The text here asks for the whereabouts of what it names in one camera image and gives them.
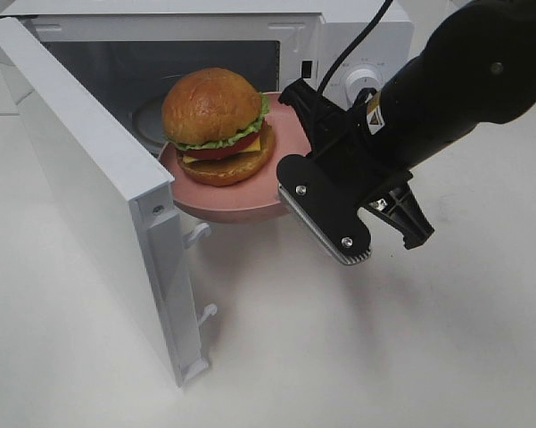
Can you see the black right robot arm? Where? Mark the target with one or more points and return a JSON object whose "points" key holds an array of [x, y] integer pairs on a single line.
{"points": [[478, 66]]}

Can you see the toy hamburger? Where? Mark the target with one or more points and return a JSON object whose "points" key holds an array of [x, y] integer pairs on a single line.
{"points": [[215, 119]]}

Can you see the glass microwave turntable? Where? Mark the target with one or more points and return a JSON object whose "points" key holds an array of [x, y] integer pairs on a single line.
{"points": [[147, 125]]}

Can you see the pink round plate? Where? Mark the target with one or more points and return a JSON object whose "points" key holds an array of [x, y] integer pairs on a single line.
{"points": [[252, 200]]}

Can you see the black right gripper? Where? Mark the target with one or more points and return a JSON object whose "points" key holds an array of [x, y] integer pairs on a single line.
{"points": [[324, 188]]}

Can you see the white microwave oven body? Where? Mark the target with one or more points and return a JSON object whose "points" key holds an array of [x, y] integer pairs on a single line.
{"points": [[272, 43]]}

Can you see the upper white power knob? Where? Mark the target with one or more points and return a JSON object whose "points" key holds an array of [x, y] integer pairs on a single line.
{"points": [[365, 76]]}

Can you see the white microwave door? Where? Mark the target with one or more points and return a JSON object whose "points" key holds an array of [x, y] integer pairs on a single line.
{"points": [[93, 200]]}

